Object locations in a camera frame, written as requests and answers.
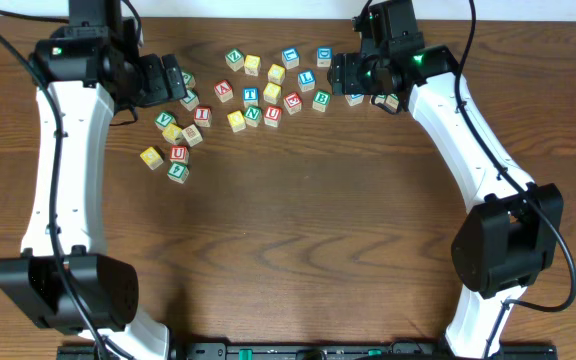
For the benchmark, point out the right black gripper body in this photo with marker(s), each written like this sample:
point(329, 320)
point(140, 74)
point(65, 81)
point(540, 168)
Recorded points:
point(338, 73)

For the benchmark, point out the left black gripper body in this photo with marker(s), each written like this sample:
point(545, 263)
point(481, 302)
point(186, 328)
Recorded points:
point(172, 77)

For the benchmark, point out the red E block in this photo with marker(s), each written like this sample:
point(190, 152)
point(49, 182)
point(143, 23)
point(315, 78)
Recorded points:
point(293, 103)

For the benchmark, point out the green N block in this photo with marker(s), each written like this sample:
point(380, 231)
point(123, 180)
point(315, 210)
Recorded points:
point(253, 116)

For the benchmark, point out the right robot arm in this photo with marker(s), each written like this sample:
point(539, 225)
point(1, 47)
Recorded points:
point(511, 231)

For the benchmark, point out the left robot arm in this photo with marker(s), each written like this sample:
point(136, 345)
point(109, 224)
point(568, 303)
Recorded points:
point(63, 278)

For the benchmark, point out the blue P block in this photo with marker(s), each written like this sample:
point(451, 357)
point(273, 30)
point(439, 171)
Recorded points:
point(354, 99)

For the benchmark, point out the green R block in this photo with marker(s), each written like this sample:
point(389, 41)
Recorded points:
point(378, 99)

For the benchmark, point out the blue D block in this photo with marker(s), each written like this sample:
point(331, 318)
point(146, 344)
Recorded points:
point(324, 57)

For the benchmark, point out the green V block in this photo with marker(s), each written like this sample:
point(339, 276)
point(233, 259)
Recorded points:
point(164, 119)

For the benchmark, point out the green J block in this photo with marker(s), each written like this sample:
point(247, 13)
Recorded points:
point(392, 102)

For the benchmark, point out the green B block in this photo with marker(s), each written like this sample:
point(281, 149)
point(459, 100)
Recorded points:
point(321, 101)

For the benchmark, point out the blue L block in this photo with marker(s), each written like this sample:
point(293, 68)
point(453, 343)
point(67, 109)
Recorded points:
point(306, 81)

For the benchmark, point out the yellow block beside V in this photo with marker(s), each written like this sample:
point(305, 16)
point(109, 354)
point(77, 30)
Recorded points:
point(173, 134)

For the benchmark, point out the red I block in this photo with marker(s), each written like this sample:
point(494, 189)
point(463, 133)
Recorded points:
point(203, 116)

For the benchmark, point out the plain wooden picture block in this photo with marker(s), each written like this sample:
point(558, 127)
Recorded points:
point(192, 135)

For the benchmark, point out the blue block top row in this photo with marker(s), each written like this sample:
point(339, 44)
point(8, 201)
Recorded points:
point(290, 58)

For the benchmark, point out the yellow block far left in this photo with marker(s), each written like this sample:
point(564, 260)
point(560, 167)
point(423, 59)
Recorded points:
point(152, 158)

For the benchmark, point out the red A block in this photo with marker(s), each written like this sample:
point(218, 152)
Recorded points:
point(224, 91)

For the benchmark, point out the red U block lower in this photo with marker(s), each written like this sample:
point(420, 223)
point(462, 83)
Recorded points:
point(179, 154)

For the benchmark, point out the red u block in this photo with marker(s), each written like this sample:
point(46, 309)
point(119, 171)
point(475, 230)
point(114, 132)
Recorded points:
point(179, 154)
point(272, 116)

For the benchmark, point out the yellow C block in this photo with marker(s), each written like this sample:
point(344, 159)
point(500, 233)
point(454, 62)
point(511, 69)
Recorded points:
point(276, 74)

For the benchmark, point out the yellow S block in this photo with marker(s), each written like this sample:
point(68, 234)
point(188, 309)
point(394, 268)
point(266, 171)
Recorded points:
point(272, 92)

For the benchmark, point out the green Z block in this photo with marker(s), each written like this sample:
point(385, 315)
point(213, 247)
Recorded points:
point(235, 59)

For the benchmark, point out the red U block upper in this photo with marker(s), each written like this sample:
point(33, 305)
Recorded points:
point(272, 116)

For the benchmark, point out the green 4 block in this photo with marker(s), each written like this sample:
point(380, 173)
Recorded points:
point(178, 172)

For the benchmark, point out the yellow O block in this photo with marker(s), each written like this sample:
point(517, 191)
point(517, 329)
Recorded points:
point(236, 121)

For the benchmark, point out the blue T block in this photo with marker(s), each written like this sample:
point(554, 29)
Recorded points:
point(250, 96)

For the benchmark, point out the yellow block top row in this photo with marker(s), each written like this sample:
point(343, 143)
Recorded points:
point(252, 65)

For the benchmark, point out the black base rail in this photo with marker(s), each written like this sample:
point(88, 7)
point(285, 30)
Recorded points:
point(308, 351)

